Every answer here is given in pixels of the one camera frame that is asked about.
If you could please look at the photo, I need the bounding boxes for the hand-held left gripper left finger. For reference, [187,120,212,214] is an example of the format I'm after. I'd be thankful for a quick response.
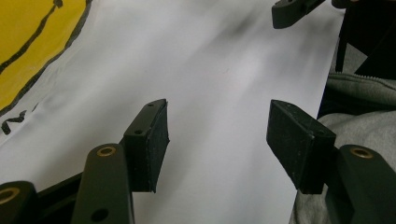
[122,98,171,194]

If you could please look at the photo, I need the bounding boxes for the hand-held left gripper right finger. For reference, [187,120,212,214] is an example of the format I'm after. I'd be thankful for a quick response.
[265,99,337,195]

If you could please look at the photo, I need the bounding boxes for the clear plastic bag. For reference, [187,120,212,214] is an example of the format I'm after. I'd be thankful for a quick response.
[0,0,104,150]

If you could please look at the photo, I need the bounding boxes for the grey sweatshirt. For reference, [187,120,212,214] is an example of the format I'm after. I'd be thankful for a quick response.
[289,71,396,224]

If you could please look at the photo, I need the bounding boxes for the white table cover sheet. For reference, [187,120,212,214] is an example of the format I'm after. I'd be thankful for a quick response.
[0,0,347,224]

